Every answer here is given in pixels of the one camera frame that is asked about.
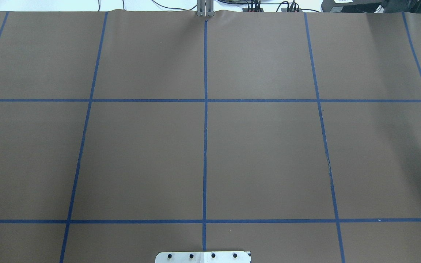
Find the white camera stand column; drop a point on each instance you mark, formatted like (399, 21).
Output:
(204, 257)

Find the aluminium frame post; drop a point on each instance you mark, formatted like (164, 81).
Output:
(205, 8)

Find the black box with label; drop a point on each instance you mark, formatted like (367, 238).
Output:
(350, 6)

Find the brown paper table cover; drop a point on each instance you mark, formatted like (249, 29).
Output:
(295, 137)

